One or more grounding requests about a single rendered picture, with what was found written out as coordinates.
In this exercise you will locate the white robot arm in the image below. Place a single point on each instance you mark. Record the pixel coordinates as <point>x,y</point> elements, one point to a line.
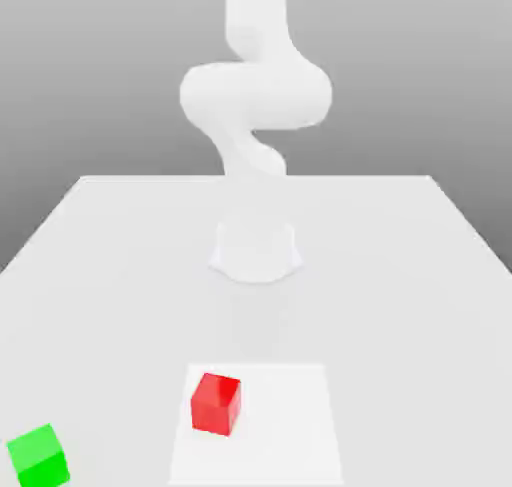
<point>256,95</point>

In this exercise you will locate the small red cube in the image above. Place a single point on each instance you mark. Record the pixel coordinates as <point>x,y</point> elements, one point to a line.
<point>216,405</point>

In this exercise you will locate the small green cube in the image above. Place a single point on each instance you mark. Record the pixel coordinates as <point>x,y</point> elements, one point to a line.
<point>38,457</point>

